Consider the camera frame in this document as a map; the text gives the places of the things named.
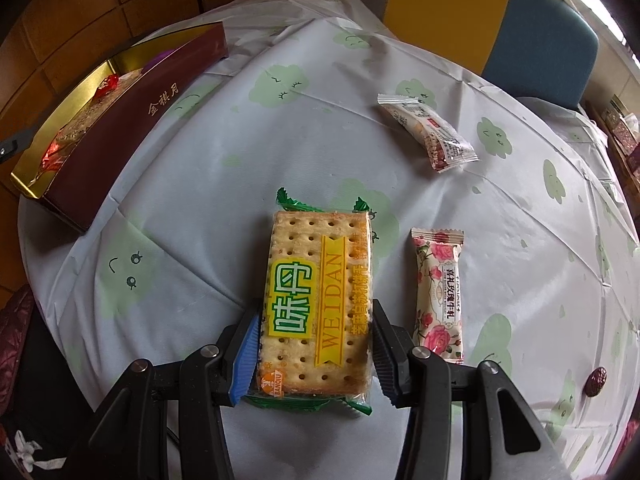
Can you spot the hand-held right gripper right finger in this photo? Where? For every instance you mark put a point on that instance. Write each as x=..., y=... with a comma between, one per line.
x=387, y=360

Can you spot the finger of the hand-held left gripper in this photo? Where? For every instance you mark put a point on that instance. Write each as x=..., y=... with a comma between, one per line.
x=15, y=144

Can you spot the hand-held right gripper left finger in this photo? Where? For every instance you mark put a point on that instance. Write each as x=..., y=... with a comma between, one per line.
x=242, y=360

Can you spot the yellow label cracker packet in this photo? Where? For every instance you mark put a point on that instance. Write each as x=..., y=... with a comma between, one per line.
x=310, y=285

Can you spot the brown gift box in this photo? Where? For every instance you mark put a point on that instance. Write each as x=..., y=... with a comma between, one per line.
x=125, y=145

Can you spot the rose print nougat packet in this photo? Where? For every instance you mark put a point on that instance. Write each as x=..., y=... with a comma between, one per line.
x=440, y=285

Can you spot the white tablecloth with green clouds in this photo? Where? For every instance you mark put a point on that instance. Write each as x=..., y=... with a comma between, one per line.
x=500, y=260

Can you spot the dark red patterned cloth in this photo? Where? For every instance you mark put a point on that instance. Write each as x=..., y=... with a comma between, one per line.
x=15, y=330

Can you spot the red date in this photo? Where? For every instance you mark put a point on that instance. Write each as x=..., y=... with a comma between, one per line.
x=596, y=381

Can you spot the white cereal bar packet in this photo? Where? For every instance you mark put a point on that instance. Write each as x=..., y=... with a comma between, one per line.
x=430, y=130

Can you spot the patterned gift boxes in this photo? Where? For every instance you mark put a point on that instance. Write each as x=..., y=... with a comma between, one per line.
x=620, y=132

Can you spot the yellow and blue chair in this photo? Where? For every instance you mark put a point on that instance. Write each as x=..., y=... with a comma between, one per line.
x=540, y=45

